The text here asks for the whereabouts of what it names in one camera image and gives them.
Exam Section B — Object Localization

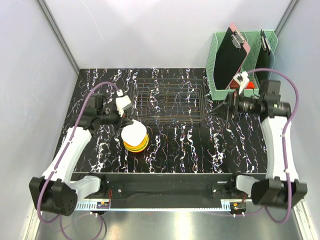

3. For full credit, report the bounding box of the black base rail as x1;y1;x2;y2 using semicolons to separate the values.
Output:
82;173;241;212

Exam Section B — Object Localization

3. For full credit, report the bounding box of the dark green clipboard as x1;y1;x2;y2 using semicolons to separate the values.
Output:
255;29;272;87

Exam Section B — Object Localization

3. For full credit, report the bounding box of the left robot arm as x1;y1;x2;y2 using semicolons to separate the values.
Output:
29;90;132;217

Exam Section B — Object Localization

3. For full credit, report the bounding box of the wire dish rack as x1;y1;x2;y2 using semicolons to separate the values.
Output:
129;78;208;124

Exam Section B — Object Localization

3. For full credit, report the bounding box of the black pink clipboard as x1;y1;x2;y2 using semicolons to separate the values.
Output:
213;23;251;90

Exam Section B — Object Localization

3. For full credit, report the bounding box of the white green bowl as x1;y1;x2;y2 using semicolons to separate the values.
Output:
121;120;147;147

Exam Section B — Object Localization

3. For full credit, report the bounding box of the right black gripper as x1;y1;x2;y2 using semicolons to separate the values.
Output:
207;88;262;121

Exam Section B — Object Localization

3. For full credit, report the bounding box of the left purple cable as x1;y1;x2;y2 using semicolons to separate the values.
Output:
36;81;123;240

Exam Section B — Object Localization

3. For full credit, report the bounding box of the green striped bowl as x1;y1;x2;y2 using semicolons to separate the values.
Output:
123;141;149;153

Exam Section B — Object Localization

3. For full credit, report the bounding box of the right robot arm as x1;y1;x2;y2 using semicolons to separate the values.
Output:
217;80;308;209

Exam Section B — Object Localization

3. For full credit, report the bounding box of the red block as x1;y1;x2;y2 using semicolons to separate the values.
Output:
245;81;255;90

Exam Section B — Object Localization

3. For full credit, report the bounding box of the white slotted cable duct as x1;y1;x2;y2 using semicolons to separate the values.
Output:
75;201;111;211

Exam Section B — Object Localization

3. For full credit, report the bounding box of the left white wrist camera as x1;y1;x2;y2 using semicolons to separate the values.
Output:
115;90;132;115

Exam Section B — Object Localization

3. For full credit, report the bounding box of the brown block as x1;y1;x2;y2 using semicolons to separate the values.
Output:
229;79;240;90

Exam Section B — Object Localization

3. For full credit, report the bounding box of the green plastic file organizer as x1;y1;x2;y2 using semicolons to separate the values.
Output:
205;30;278;101

